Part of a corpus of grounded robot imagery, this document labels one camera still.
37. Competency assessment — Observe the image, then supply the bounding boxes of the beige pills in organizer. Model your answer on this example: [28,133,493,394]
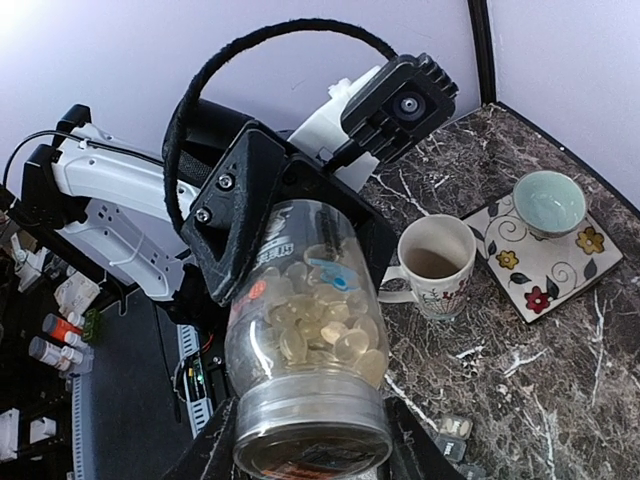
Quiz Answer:
[439,416,473,440]

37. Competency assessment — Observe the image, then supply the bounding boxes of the grey weekly pill organizer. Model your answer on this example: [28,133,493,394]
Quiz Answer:
[434,415,488,480]

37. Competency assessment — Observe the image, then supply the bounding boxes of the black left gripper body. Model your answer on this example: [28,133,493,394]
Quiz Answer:
[180,122,397,306]

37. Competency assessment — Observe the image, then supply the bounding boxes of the square floral ceramic plate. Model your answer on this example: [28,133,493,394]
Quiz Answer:
[463,194,624,324]

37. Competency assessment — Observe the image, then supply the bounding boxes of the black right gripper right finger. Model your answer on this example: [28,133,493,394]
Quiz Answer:
[384,397,464,480]

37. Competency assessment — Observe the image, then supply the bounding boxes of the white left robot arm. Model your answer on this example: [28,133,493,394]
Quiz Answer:
[10,101,397,317]

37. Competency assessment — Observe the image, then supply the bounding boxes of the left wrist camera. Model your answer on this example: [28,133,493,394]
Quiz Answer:
[289,53,460,181]

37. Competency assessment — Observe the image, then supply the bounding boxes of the white slotted cable duct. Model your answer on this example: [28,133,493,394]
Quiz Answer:
[72,326,213,479]

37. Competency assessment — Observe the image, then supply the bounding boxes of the black corner frame post left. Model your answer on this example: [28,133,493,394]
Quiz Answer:
[467,0,497,105]

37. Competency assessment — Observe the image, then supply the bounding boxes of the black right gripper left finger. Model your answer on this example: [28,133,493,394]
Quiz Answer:
[162,397,239,480]

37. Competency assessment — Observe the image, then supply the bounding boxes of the beige ceramic mug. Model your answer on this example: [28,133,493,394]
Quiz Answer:
[378,214,476,321]

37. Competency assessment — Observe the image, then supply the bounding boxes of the celadon bowl on plate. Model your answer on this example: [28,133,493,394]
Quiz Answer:
[512,170,588,238]

